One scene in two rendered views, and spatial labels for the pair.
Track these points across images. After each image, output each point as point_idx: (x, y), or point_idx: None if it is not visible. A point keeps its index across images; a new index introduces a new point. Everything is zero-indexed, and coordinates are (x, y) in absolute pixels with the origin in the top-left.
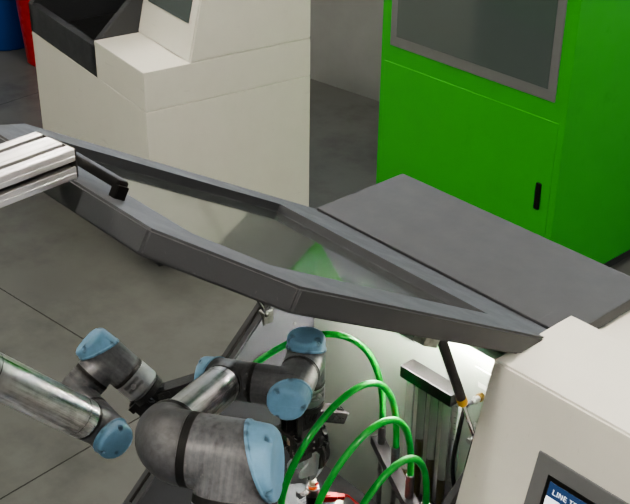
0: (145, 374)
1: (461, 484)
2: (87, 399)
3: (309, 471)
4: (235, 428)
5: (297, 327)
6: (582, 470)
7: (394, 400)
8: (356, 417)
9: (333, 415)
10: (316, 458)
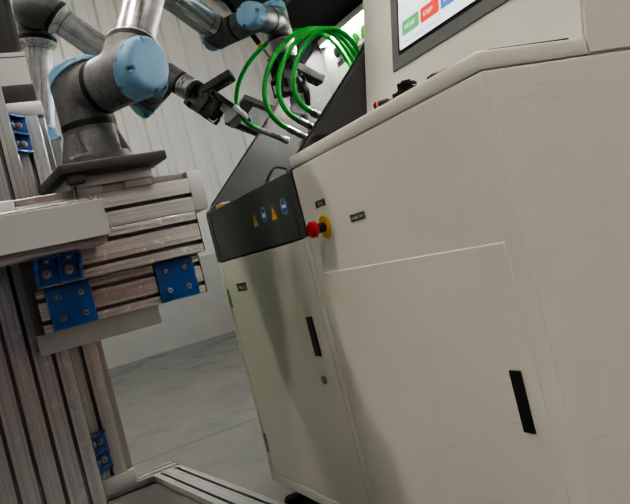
0: (189, 76)
1: (363, 10)
2: None
3: (299, 108)
4: None
5: (321, 104)
6: None
7: (348, 49)
8: None
9: (309, 69)
10: (302, 99)
